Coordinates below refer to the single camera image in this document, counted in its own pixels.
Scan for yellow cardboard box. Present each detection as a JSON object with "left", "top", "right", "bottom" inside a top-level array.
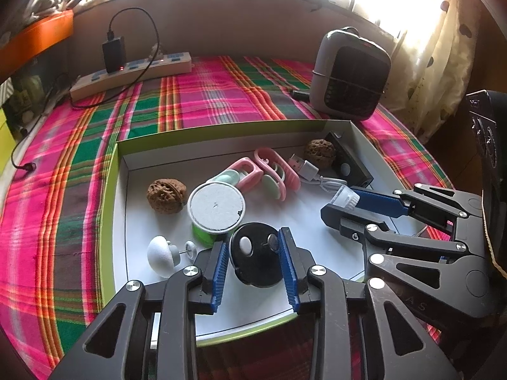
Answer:
[{"left": 0, "top": 111, "right": 12, "bottom": 171}]

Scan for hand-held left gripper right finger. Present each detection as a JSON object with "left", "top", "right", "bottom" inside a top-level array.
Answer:
[{"left": 277, "top": 227, "right": 462, "bottom": 380}]

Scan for green jars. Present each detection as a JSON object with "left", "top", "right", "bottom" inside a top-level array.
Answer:
[{"left": 8, "top": 71, "right": 48, "bottom": 127}]

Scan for white round gadget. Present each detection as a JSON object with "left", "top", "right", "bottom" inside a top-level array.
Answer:
[{"left": 332, "top": 187, "right": 361, "bottom": 210}]

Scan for white usb cable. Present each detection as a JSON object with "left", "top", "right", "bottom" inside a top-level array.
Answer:
[{"left": 288, "top": 154, "right": 351, "bottom": 193}]

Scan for white shallow cardboard box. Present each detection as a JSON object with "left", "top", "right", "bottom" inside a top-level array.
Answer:
[{"left": 102, "top": 118, "right": 436, "bottom": 347}]

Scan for black charging cable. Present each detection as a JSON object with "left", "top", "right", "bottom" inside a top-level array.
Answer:
[{"left": 11, "top": 7, "right": 161, "bottom": 172}]

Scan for pink green plaid tablecloth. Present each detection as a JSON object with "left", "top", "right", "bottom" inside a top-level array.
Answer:
[{"left": 0, "top": 55, "right": 456, "bottom": 380}]

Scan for green container with white lid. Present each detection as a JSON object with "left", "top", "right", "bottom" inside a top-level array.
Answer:
[{"left": 187, "top": 182, "right": 247, "bottom": 246}]

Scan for black disc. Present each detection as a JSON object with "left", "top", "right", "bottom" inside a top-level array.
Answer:
[{"left": 230, "top": 224, "right": 292, "bottom": 289}]

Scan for striped cardboard box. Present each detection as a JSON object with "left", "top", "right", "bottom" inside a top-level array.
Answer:
[{"left": 0, "top": 79, "right": 14, "bottom": 107}]

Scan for white power strip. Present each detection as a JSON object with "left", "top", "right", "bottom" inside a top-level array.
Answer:
[{"left": 70, "top": 51, "right": 193, "bottom": 101}]

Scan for brown walnut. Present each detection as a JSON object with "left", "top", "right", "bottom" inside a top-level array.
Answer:
[
  {"left": 304, "top": 138, "right": 337, "bottom": 165},
  {"left": 146, "top": 179, "right": 188, "bottom": 214}
]

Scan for cream dotted curtain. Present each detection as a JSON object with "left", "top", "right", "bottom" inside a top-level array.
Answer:
[{"left": 392, "top": 0, "right": 482, "bottom": 145}]

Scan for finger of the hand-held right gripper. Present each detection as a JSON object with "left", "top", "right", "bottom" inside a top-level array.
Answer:
[
  {"left": 350, "top": 183, "right": 483, "bottom": 224},
  {"left": 320, "top": 204, "right": 470, "bottom": 267}
]

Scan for black rectangular device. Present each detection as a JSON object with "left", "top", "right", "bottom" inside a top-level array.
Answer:
[{"left": 325, "top": 132, "right": 375, "bottom": 187}]

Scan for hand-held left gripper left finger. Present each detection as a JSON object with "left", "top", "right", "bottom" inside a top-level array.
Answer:
[{"left": 49, "top": 241, "right": 228, "bottom": 380}]

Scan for grey space heater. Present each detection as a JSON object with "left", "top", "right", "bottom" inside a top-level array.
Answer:
[{"left": 310, "top": 27, "right": 392, "bottom": 121}]

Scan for pink clip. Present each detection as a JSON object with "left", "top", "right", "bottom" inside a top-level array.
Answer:
[
  {"left": 253, "top": 147, "right": 302, "bottom": 200},
  {"left": 206, "top": 157, "right": 264, "bottom": 194}
]

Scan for black charger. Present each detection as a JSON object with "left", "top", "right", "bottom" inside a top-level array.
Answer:
[{"left": 102, "top": 36, "right": 126, "bottom": 74}]

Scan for white mushroom knob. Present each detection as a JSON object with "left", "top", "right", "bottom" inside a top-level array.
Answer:
[{"left": 147, "top": 235, "right": 199, "bottom": 278}]

